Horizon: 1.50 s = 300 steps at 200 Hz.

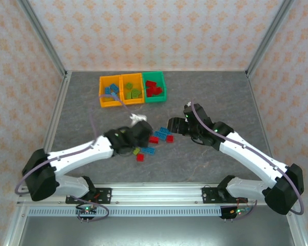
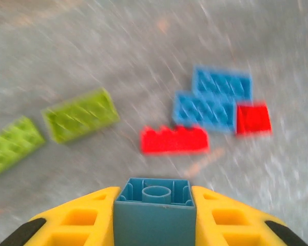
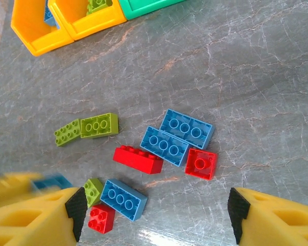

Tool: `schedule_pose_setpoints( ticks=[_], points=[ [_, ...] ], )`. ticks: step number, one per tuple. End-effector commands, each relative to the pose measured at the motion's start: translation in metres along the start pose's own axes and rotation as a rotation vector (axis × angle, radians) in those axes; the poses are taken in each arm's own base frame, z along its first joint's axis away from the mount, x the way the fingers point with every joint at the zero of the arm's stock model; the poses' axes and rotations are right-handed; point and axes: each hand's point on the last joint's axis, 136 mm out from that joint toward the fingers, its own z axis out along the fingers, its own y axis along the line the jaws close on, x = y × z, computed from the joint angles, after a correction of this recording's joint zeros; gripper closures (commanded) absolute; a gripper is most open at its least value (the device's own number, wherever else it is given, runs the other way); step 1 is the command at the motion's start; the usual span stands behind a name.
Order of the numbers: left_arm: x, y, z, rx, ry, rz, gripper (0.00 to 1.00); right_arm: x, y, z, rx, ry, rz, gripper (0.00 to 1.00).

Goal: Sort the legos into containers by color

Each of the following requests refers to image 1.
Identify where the green plastic bin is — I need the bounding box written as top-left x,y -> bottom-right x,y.
142,71 -> 168,105

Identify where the yellow plastic bin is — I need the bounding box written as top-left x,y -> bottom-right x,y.
99,74 -> 124,109
120,73 -> 146,106

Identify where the small circuit board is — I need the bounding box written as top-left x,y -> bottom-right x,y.
229,207 -> 250,215
75,203 -> 98,215

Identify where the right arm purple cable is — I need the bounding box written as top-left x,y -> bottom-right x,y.
191,99 -> 305,221

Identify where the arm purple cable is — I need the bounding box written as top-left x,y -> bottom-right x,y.
15,94 -> 134,222
191,99 -> 305,221

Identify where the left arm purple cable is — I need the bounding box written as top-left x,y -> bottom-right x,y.
15,94 -> 134,222

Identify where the aluminium frame rail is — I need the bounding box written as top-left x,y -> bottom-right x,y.
30,71 -> 73,183
284,214 -> 308,246
245,71 -> 283,185
2,204 -> 29,246

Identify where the wide aluminium base rail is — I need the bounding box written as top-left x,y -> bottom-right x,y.
17,183 -> 298,206

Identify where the slotted grey cable duct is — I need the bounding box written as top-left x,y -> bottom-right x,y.
28,207 -> 223,217

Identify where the aluminium frame post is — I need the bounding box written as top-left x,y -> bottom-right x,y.
245,0 -> 296,77
17,0 -> 68,77

